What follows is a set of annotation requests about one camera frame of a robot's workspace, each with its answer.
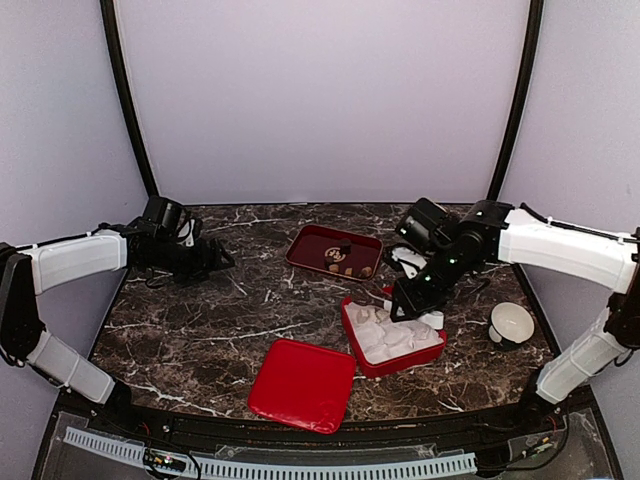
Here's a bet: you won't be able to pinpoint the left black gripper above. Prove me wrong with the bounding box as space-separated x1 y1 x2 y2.
146 236 234 287

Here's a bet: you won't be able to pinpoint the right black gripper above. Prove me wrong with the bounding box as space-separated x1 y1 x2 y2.
391 243 469 322

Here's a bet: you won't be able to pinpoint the metal tongs white handles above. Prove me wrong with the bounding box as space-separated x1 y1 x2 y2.
354 298 445 330

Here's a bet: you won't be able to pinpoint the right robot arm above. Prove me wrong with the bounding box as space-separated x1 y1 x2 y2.
390 198 639 434

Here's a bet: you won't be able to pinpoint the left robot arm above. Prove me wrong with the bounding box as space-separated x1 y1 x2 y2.
1 224 235 436

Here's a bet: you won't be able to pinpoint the red box with liners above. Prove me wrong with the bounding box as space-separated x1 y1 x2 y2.
341 288 448 378

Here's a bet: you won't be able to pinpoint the white bowl dark base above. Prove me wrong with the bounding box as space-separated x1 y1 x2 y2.
488 302 535 351

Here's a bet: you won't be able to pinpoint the dark red tray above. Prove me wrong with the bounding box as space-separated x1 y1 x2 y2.
285 225 383 282

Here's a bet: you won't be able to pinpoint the red box lid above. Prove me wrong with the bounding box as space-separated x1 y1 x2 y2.
248 339 356 435

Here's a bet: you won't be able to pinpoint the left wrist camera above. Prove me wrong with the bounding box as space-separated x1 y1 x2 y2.
137 195 192 242

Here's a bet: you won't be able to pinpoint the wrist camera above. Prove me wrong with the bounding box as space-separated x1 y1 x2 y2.
395 198 460 253
137 195 192 242

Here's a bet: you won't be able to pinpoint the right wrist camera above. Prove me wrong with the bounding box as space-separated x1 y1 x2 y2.
395 198 460 253

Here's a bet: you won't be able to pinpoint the grey cable duct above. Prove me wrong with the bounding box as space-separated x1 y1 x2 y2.
63 427 477 479

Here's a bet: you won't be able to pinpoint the left black frame post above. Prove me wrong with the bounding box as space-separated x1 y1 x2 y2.
99 0 159 197

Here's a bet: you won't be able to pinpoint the black frame post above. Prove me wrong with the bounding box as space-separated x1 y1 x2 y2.
99 0 159 197
486 0 544 200

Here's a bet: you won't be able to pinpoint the right black frame post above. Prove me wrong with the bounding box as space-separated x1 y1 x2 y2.
486 0 544 200

